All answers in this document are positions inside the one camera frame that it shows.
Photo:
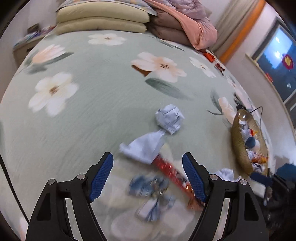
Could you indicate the beige stacked pillows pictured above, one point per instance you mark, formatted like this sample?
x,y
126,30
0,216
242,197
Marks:
x,y
129,16

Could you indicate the brown folded blankets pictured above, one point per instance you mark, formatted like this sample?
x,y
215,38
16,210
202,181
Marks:
x,y
166,27

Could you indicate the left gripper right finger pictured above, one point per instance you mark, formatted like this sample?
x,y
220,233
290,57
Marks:
x,y
244,220

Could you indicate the floral green bedspread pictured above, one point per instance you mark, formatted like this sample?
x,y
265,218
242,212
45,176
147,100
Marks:
x,y
79,95

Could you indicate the beige orange curtain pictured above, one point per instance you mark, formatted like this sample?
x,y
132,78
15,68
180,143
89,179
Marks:
x,y
234,25

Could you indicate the crumpled paper ball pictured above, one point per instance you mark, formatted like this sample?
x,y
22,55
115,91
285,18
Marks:
x,y
169,118
227,175
145,148

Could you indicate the red long snack package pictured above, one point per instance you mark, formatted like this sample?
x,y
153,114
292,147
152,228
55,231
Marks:
x,y
176,177

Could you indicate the window with dark frame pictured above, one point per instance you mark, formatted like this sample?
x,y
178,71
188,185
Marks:
x,y
275,56

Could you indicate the pink purple quilt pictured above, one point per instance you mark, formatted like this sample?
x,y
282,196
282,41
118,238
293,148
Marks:
x,y
200,36

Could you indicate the gold woven tray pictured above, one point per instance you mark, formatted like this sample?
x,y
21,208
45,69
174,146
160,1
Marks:
x,y
248,144

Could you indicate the red cloth item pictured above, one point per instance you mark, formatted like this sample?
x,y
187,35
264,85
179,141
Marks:
x,y
209,56

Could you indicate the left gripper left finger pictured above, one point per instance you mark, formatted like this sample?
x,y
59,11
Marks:
x,y
50,220

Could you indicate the blue plaid hair bow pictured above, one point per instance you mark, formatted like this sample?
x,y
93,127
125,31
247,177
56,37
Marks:
x,y
155,191

